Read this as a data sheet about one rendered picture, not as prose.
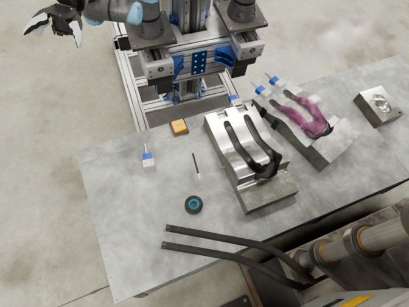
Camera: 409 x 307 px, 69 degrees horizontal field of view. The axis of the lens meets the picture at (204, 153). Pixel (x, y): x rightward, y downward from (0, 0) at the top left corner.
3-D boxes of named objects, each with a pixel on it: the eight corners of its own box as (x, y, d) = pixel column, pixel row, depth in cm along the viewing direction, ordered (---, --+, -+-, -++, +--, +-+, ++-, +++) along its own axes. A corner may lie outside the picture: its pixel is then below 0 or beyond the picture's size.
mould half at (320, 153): (250, 104, 160) (255, 91, 150) (283, 82, 169) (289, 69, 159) (319, 172, 145) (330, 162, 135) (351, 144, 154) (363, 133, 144)
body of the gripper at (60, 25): (76, 42, 94) (88, 16, 99) (72, 19, 86) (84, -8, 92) (52, 36, 93) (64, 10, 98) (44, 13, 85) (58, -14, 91)
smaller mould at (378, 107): (352, 100, 167) (359, 92, 161) (374, 93, 171) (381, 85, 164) (374, 128, 159) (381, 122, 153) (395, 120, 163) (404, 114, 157)
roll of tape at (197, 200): (202, 214, 131) (203, 212, 128) (184, 215, 131) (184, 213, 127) (201, 197, 135) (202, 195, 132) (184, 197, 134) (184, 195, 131)
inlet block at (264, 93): (246, 86, 162) (248, 80, 157) (252, 82, 163) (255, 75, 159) (263, 102, 158) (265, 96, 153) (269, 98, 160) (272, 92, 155)
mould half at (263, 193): (203, 125, 152) (205, 109, 140) (248, 111, 158) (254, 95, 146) (245, 214, 133) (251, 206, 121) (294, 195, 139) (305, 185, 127)
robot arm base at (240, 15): (223, 5, 158) (225, -12, 149) (248, 1, 161) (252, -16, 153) (233, 25, 152) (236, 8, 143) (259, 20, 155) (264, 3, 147)
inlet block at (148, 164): (140, 147, 144) (139, 142, 139) (150, 145, 145) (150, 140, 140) (144, 172, 138) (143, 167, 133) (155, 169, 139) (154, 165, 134)
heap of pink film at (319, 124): (272, 109, 153) (277, 100, 146) (296, 93, 159) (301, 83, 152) (310, 145, 145) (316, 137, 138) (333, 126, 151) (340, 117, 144)
